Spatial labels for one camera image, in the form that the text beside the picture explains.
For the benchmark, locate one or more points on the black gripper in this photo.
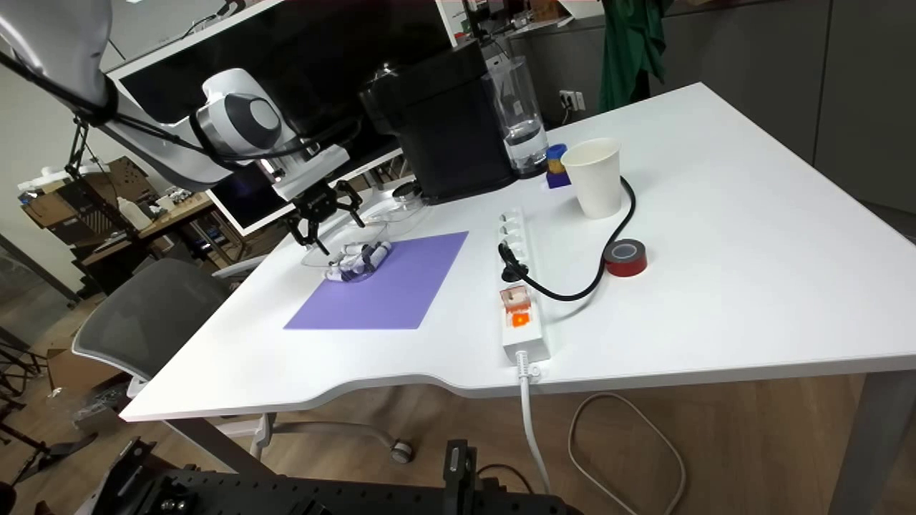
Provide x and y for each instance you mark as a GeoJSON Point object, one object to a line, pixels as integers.
{"type": "Point", "coordinates": [325, 205]}

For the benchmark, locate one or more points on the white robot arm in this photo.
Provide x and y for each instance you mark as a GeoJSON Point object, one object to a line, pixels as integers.
{"type": "Point", "coordinates": [239, 118]}

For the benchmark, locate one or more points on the white marker with black cap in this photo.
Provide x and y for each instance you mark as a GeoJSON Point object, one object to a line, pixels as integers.
{"type": "Point", "coordinates": [347, 258]}
{"type": "Point", "coordinates": [378, 253]}

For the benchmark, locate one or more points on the purple mat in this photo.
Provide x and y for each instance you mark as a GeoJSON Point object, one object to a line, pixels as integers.
{"type": "Point", "coordinates": [382, 288]}

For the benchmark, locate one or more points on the black coffee machine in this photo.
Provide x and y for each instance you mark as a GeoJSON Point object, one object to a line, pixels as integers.
{"type": "Point", "coordinates": [446, 125]}

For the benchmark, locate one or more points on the grey office chair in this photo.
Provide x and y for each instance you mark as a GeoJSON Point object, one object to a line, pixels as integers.
{"type": "Point", "coordinates": [146, 315]}

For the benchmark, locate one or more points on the white power strip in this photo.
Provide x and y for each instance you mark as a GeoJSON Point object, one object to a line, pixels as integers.
{"type": "Point", "coordinates": [522, 315]}

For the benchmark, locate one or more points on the clear water tank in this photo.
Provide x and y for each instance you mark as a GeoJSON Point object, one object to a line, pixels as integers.
{"type": "Point", "coordinates": [519, 105]}

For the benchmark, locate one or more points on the cluttered wooden desk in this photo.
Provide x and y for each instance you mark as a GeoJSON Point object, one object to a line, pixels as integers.
{"type": "Point", "coordinates": [104, 217]}

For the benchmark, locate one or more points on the blue and yellow small block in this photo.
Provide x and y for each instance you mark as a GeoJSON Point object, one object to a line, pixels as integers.
{"type": "Point", "coordinates": [555, 168]}

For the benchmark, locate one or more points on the white paper cup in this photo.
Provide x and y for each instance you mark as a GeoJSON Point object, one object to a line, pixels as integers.
{"type": "Point", "coordinates": [595, 177]}

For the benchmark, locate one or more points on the black perforated mounting board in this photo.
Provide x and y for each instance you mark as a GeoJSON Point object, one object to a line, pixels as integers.
{"type": "Point", "coordinates": [286, 497]}

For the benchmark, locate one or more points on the red tape roll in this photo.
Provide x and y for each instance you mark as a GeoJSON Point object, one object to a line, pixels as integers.
{"type": "Point", "coordinates": [624, 258]}

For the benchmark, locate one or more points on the green jacket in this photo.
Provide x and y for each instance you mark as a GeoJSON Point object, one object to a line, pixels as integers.
{"type": "Point", "coordinates": [631, 48]}

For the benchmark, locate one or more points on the grey table leg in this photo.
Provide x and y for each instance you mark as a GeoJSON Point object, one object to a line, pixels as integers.
{"type": "Point", "coordinates": [873, 444]}

